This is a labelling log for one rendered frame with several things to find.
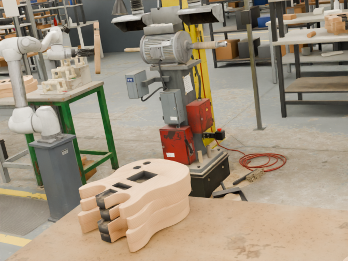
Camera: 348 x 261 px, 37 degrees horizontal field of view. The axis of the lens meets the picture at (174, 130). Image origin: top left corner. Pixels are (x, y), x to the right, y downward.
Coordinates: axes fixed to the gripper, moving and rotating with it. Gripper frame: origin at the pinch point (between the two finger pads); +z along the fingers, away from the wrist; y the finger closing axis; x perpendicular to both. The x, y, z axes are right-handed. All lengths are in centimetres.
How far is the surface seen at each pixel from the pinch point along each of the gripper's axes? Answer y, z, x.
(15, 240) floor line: 115, -74, -109
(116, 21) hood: 19.8, 20.3, 34.1
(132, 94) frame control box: 72, 27, -9
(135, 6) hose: 22, 37, 47
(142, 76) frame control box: 65, 36, 3
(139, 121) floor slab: -148, 52, -161
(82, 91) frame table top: 11.3, -13.6, -32.7
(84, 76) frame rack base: -15.1, -11.1, -30.0
